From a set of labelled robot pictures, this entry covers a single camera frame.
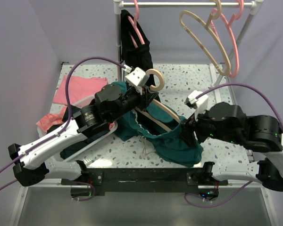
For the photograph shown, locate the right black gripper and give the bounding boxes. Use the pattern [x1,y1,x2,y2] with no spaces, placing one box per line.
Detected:
[175,102,241,147]

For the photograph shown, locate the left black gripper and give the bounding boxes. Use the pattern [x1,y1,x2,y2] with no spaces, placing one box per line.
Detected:
[108,83,158,122]

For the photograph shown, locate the teal green shorts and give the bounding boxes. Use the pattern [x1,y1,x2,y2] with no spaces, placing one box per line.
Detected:
[112,81,205,168]

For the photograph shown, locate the beige wooden hanger front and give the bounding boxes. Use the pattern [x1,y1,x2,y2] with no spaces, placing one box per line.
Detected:
[135,69,181,132]

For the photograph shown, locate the beige wooden hanger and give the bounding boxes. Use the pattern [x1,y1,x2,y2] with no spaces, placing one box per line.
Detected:
[178,0,232,76]
[135,69,181,132]

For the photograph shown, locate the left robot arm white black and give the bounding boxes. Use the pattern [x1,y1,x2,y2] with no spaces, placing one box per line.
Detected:
[8,83,161,186]

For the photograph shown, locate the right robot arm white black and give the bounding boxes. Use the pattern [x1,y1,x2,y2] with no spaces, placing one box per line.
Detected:
[181,102,283,192]

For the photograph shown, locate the black shorts on hanger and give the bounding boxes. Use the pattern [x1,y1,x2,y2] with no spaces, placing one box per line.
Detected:
[121,9,153,71]

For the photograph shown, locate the pink hanger holding shorts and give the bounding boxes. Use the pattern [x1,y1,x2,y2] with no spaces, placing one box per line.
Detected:
[128,0,145,45]

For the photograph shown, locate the beige wooden hanger back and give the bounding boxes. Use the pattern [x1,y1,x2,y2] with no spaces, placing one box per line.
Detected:
[178,0,232,76]

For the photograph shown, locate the pink empty hanger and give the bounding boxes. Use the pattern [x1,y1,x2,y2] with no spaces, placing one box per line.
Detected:
[208,0,245,78]

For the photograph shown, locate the pink garment in basket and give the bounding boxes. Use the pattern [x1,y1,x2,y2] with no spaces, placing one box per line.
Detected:
[108,122,115,130]

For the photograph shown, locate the pink folded shirt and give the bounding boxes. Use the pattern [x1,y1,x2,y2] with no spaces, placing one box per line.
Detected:
[53,75,108,105]

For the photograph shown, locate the dark navy garment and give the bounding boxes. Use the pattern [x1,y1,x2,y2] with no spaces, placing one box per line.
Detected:
[46,106,110,160]

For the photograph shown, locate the coral patterned garment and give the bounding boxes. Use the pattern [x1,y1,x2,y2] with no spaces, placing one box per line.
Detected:
[36,106,67,132]

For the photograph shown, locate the white laundry basket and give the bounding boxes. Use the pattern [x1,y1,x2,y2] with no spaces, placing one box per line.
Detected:
[37,95,118,163]

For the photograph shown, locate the white metal clothes rack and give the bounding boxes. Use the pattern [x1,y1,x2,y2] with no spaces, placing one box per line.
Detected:
[114,0,264,86]

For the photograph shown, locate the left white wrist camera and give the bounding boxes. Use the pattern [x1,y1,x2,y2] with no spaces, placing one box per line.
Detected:
[125,67,147,93]

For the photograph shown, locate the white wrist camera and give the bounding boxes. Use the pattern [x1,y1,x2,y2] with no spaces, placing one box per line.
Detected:
[125,67,147,93]
[184,90,208,121]

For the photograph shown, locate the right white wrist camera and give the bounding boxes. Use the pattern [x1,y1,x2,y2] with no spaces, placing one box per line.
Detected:
[184,90,208,121]

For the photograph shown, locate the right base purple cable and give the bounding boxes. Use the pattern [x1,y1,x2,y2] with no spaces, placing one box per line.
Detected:
[184,180,252,208]

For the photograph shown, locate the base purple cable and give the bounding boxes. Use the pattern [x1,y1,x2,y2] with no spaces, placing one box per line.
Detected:
[70,181,98,202]
[184,180,252,208]

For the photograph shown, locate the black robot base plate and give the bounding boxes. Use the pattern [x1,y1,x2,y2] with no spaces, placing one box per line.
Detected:
[61,162,228,197]

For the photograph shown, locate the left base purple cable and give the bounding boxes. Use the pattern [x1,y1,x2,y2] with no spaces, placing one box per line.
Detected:
[70,181,98,202]

